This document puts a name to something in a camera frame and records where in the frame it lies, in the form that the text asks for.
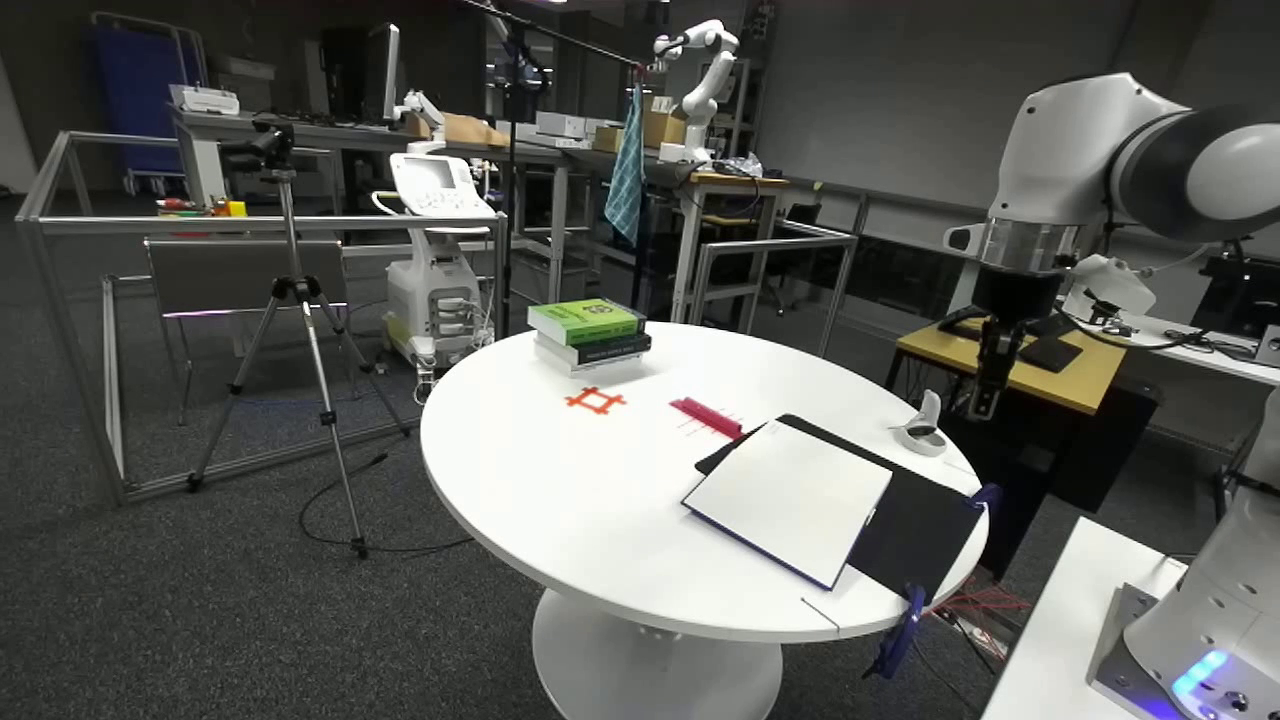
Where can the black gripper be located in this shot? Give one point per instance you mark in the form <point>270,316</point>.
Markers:
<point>1004,303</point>

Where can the white robot base platform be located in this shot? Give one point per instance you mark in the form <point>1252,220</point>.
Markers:
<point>1050,668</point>

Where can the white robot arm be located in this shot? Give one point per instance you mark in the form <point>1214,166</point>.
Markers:
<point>1073,153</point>

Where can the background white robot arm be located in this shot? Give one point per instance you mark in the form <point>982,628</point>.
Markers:
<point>698,107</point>

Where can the white bottom book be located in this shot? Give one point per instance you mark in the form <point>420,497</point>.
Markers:
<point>584,359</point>

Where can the dark middle book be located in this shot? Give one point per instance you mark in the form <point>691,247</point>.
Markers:
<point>610,349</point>

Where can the green top book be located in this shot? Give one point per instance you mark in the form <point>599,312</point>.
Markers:
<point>581,323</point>

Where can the white tape dispenser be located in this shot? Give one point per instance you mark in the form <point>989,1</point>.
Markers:
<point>926,425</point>

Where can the blue clamp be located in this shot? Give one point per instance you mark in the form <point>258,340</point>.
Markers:
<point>905,624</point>

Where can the black table mat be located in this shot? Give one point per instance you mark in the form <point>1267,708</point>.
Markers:
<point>822,504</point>

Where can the red flat block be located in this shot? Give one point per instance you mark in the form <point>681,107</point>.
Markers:
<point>710,416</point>

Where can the hanging teal cloth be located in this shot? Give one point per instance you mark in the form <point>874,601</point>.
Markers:
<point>624,187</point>

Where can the round white table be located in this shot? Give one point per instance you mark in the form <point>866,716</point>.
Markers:
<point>579,481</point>

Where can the white medical cart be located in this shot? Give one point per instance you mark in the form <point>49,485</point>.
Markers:
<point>434,297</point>

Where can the grey metal frame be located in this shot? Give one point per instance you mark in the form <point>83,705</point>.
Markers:
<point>205,271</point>

